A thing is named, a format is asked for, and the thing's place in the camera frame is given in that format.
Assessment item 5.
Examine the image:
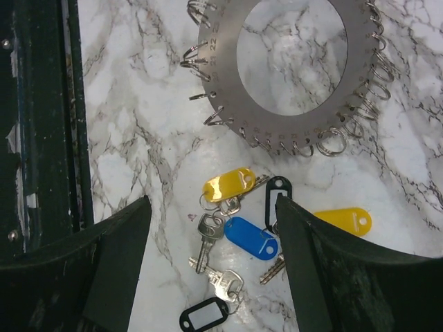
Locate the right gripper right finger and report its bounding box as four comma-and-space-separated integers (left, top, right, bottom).
275, 196, 442, 331

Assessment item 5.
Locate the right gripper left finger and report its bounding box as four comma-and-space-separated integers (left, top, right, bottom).
1, 196, 152, 331

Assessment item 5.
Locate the upper yellow key tag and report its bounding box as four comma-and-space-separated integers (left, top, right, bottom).
314, 207, 372, 237

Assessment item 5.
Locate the yellow key tag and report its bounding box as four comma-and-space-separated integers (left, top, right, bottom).
202, 167, 256, 203
314, 207, 372, 237

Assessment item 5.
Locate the lower blue key tag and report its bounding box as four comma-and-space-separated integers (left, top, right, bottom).
224, 216, 279, 261

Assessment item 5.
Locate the black key tag with key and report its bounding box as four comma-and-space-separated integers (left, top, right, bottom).
179, 267, 244, 331

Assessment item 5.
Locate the lower yellow key tag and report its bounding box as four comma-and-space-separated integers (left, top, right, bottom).
202, 167, 256, 203

